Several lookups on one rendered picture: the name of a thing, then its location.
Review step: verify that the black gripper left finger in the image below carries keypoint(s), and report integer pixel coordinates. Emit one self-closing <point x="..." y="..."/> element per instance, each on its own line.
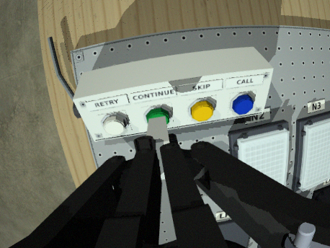
<point x="95" y="216"/>

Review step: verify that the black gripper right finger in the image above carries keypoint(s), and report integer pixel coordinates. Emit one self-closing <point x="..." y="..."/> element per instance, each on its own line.
<point x="273" y="215"/>

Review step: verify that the white button panel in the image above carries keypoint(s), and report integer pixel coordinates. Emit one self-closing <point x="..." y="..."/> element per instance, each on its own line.
<point x="189" y="89"/>

